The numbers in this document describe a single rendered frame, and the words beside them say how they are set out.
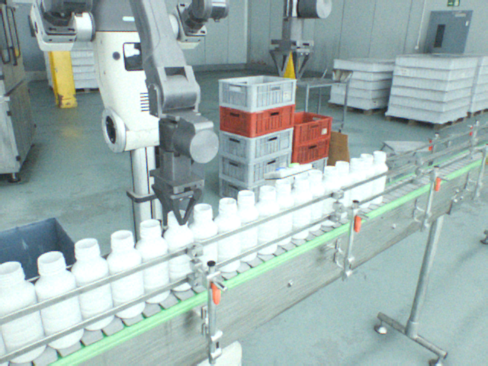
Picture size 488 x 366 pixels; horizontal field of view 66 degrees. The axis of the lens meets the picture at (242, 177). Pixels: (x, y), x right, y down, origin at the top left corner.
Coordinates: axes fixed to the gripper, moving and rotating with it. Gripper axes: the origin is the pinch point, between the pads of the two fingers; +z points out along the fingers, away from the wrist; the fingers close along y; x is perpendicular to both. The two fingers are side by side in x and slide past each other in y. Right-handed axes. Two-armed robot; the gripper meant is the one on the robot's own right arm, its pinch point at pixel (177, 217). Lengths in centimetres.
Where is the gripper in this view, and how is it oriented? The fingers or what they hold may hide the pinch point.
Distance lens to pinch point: 76.4
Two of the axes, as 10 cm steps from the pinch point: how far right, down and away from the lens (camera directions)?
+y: 6.4, 3.1, -7.1
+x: 7.7, -2.1, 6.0
